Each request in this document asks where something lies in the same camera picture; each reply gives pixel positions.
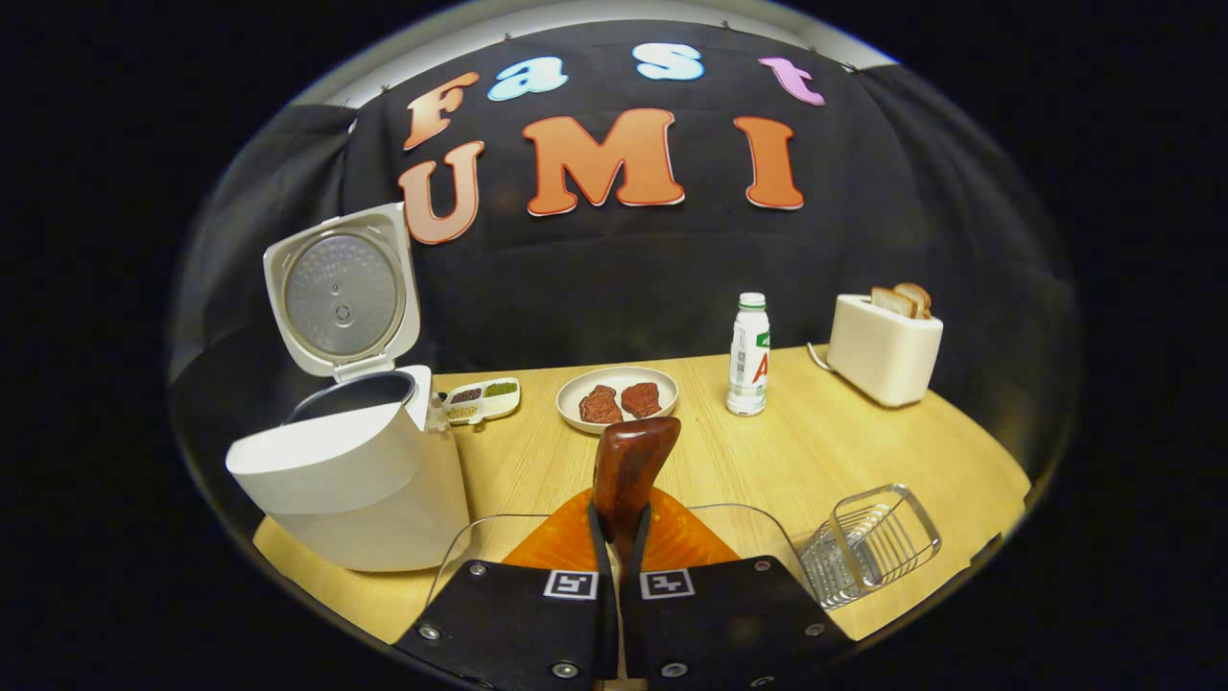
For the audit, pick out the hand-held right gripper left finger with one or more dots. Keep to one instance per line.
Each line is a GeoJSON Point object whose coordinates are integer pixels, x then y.
{"type": "Point", "coordinates": [518, 614]}

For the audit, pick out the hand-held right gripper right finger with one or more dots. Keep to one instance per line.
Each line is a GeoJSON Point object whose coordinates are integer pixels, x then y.
{"type": "Point", "coordinates": [729, 614]}

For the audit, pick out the brown wooden spoon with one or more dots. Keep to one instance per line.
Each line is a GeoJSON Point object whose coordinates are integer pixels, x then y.
{"type": "Point", "coordinates": [628, 461]}

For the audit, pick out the white rice cooker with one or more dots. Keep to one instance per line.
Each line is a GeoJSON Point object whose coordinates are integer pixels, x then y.
{"type": "Point", "coordinates": [355, 489]}

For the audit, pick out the divided dish of beans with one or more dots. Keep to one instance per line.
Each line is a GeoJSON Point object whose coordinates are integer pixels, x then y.
{"type": "Point", "coordinates": [484, 398]}

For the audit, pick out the red meat piece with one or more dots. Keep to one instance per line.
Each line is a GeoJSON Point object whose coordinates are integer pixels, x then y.
{"type": "Point", "coordinates": [601, 405]}
{"type": "Point", "coordinates": [641, 399]}

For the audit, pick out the white green drink bottle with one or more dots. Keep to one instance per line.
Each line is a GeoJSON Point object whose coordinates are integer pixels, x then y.
{"type": "Point", "coordinates": [748, 365]}

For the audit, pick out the beige round plate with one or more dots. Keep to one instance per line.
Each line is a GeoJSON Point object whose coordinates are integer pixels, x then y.
{"type": "Point", "coordinates": [619, 376]}

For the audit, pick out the white toaster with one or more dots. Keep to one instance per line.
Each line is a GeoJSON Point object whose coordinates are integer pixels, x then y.
{"type": "Point", "coordinates": [878, 355]}

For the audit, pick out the black backdrop cloth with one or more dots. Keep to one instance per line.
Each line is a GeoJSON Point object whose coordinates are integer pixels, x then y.
{"type": "Point", "coordinates": [595, 278]}

